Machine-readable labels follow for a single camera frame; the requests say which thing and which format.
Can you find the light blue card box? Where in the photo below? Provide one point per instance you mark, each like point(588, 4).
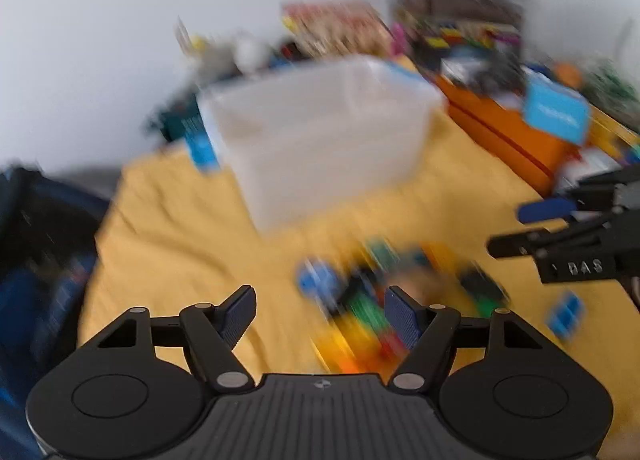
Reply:
point(555, 112)

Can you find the blue cube toy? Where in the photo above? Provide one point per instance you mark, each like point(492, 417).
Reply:
point(566, 314)

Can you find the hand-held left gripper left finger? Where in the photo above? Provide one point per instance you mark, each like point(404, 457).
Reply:
point(239, 312)

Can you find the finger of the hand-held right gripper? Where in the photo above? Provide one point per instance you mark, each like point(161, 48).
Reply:
point(525, 242)
point(545, 210)

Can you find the pile of colourful building blocks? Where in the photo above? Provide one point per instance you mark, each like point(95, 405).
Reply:
point(365, 285)

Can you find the white plush toy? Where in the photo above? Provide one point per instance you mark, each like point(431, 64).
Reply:
point(245, 52)

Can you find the small blue box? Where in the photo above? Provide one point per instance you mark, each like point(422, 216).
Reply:
point(201, 144)

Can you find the orange box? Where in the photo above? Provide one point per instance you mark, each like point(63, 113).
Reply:
point(505, 134)

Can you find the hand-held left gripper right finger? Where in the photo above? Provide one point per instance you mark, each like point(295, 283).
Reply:
point(400, 315)

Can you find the stack of books and boxes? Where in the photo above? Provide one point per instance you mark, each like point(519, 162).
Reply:
point(450, 9)

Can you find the dark blue bag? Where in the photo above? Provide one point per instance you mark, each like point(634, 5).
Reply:
point(40, 250)

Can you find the yellow cloth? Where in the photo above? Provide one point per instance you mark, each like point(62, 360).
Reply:
point(175, 240)

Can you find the colourful snack bag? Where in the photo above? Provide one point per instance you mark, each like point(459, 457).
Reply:
point(335, 29)

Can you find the translucent plastic storage bin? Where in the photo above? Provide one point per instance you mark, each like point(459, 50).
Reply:
point(310, 139)

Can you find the dark teal packet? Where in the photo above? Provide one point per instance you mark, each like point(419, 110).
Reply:
point(172, 117)

